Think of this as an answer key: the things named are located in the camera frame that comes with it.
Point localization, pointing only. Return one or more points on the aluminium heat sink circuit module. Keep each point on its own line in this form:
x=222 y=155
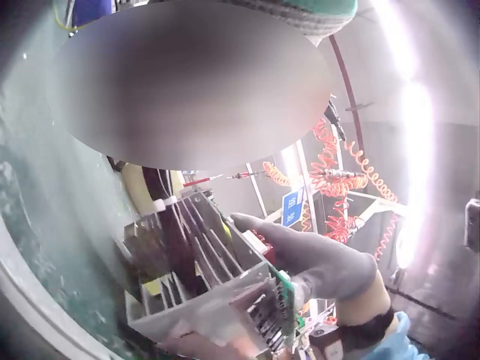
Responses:
x=210 y=311

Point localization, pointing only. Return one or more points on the black hanging tool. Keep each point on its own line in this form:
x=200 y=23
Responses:
x=334 y=118

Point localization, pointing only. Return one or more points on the blue sign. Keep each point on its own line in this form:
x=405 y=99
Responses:
x=293 y=206

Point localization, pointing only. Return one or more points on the green textured mat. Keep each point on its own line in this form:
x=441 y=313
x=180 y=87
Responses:
x=56 y=225

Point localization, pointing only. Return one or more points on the person's right thumb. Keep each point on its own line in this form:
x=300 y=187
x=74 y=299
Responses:
x=277 y=236

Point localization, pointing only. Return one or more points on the black wrist band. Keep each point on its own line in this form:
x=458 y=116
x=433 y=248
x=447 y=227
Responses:
x=369 y=328

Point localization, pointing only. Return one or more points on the red curved tube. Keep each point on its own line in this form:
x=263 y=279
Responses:
x=350 y=97

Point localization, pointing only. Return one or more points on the yellow tape roll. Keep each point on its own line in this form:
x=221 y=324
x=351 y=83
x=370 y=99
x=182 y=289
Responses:
x=135 y=189

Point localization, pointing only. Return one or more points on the person's right hand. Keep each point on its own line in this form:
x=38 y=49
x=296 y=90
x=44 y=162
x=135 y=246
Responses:
x=330 y=270

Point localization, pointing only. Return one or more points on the person's left hand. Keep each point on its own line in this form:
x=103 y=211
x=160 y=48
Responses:
x=296 y=13

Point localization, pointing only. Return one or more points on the white metal frame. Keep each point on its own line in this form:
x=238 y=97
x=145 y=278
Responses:
x=258 y=195

